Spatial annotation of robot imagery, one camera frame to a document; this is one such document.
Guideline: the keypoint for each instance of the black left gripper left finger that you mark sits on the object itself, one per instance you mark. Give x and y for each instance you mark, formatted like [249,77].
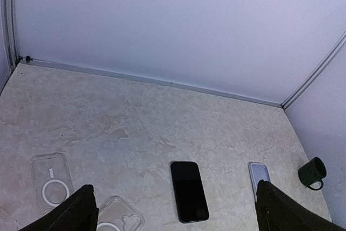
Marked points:
[78,212]

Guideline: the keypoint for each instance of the right aluminium frame post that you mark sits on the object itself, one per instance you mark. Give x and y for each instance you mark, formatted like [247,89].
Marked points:
[311,78]

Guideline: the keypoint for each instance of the clear magsafe phone case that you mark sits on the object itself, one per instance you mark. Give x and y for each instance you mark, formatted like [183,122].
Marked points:
[52,181]

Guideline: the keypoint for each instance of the dark green mug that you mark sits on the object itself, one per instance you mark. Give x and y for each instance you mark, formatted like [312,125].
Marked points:
[312,174]

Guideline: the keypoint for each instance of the black smartphone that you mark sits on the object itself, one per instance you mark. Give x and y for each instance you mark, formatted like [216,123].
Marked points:
[190,198]

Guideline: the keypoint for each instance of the clear case with heart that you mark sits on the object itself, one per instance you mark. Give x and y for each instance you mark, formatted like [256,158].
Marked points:
[117,214]

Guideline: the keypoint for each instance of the left aluminium frame post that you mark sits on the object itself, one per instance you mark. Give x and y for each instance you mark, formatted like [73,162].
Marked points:
[9,46]

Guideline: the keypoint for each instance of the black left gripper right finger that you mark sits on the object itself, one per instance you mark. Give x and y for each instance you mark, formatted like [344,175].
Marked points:
[277,211]

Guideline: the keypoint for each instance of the aluminium frame post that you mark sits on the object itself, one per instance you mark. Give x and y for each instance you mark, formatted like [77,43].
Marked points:
[9,46]
[311,78]

